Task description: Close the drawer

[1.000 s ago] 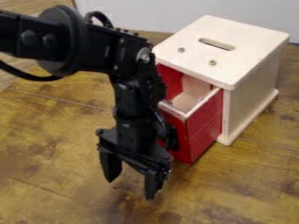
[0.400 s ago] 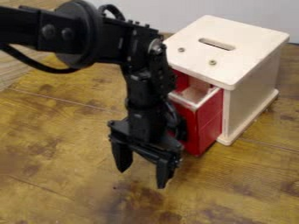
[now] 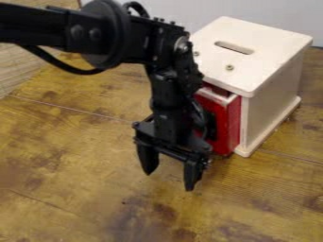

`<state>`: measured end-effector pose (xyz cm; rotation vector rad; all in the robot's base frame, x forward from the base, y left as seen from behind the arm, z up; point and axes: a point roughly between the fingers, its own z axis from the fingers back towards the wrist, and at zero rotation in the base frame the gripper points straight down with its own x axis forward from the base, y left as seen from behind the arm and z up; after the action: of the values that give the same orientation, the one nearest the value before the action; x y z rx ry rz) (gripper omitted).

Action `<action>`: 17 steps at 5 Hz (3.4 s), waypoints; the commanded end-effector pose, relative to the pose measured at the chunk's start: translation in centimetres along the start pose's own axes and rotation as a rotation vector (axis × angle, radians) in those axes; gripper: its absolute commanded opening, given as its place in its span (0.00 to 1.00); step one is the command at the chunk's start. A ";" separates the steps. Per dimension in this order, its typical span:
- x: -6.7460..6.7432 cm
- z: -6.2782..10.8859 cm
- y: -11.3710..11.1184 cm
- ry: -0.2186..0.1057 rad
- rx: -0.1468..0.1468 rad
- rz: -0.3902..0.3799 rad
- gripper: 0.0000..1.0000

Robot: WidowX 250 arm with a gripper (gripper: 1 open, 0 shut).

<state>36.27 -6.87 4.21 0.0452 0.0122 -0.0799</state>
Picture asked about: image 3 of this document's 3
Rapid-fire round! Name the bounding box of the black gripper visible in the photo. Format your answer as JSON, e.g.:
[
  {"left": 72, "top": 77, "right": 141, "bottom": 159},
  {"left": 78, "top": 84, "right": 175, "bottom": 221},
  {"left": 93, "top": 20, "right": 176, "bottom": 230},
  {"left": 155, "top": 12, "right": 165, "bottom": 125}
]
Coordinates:
[{"left": 132, "top": 51, "right": 212, "bottom": 191}]

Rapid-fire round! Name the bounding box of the red wooden drawer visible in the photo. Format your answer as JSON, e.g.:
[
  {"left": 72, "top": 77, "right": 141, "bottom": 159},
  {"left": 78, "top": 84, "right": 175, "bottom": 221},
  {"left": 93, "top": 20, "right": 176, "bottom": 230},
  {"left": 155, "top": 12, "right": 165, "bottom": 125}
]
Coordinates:
[{"left": 195, "top": 83, "right": 241, "bottom": 156}]

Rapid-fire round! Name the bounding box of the black metal drawer handle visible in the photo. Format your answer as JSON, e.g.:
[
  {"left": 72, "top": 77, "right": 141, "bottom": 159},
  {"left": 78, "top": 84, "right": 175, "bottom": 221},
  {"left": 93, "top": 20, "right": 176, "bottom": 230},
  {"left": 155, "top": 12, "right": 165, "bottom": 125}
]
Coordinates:
[{"left": 192, "top": 101, "right": 217, "bottom": 141}]

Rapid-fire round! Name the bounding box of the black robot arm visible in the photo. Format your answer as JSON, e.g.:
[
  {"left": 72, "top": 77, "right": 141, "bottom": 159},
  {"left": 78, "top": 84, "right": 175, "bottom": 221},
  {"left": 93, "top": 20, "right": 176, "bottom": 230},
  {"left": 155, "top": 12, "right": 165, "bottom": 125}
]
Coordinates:
[{"left": 0, "top": 0, "right": 212, "bottom": 191}]

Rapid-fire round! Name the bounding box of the white wooden box cabinet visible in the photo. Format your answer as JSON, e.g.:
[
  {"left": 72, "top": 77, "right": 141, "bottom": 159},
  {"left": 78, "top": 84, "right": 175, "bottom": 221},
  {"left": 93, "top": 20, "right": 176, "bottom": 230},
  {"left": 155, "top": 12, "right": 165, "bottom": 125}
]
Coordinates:
[{"left": 192, "top": 16, "right": 312, "bottom": 157}]

